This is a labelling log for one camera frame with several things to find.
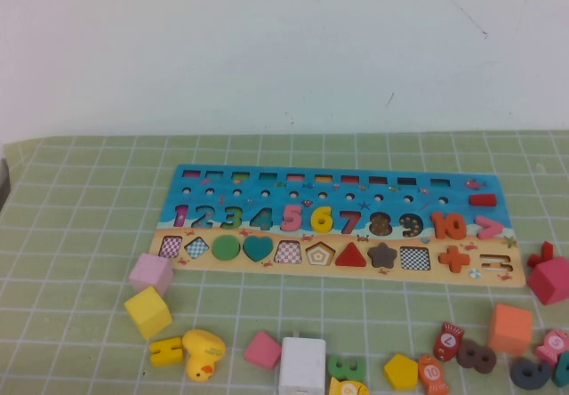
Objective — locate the yellow number six piece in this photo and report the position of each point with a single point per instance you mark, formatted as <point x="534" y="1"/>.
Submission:
<point x="315" y="219"/>

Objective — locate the pink number five piece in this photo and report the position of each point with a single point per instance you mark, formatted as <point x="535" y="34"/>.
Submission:
<point x="296" y="222"/>

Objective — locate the teal heart piece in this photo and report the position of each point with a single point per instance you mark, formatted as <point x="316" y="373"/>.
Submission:
<point x="258" y="248"/>

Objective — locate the green circle piece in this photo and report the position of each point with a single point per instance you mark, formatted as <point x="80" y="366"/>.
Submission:
<point x="226" y="249"/>

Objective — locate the red triangle piece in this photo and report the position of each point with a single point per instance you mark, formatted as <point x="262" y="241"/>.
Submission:
<point x="351" y="258"/>

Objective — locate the brown star piece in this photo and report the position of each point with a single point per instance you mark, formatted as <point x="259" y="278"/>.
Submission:
<point x="382" y="257"/>

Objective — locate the orange number ten piece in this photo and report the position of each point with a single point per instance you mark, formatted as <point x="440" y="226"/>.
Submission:
<point x="439" y="226"/>

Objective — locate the pink trapezoid piece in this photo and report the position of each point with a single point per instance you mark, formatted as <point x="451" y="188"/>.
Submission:
<point x="262" y="351"/>

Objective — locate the colourful wooden puzzle board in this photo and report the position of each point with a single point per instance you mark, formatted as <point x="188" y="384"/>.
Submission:
<point x="458" y="186"/>

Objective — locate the orange plus piece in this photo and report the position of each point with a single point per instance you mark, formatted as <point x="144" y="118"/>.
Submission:
<point x="454" y="260"/>

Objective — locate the green number three piece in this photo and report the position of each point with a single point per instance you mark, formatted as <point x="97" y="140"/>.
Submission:
<point x="338" y="368"/>

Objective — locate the red minus piece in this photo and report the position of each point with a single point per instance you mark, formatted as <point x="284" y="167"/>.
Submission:
<point x="483" y="200"/>

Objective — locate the pink greater-than piece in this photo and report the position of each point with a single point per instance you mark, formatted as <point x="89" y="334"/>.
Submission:
<point x="494" y="229"/>

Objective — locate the yellow fish piece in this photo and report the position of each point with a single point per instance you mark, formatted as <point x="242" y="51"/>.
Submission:
<point x="347" y="388"/>

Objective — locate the yellow pentagon piece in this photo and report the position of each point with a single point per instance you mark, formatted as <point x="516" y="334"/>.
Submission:
<point x="401" y="373"/>

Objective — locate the red fish piece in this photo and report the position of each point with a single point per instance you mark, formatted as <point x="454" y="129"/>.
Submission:
<point x="448" y="341"/>

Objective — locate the orange fish piece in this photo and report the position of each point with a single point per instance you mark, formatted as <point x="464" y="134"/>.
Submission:
<point x="432" y="373"/>

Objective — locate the brown number eight piece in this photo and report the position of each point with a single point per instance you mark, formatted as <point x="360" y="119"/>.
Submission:
<point x="461" y="357"/>

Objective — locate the red cross-shaped piece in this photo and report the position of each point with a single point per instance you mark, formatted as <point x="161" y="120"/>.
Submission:
<point x="546" y="250"/>

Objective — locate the grey number nine piece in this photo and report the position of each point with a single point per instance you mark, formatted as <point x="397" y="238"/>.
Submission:
<point x="518" y="379"/>

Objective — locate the pink fish piece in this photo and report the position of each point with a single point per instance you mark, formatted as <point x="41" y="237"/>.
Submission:
<point x="555" y="344"/>

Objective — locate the teal number piece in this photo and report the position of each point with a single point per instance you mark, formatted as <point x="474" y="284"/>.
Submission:
<point x="563" y="370"/>

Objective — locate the pink wooden cube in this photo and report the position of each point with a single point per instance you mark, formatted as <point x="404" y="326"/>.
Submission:
<point x="151" y="272"/>

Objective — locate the white charger plug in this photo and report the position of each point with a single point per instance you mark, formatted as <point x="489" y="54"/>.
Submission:
<point x="302" y="366"/>

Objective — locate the yellow rubber duck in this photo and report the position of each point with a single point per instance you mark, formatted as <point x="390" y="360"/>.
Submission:
<point x="202" y="350"/>

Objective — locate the yellow wooden cube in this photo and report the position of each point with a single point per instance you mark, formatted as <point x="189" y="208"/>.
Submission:
<point x="149" y="312"/>

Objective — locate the orange wooden cube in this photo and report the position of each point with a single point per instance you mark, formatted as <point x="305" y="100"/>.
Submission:
<point x="510" y="330"/>

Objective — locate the crimson wooden cube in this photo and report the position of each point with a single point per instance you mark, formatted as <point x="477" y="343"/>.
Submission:
<point x="551" y="281"/>

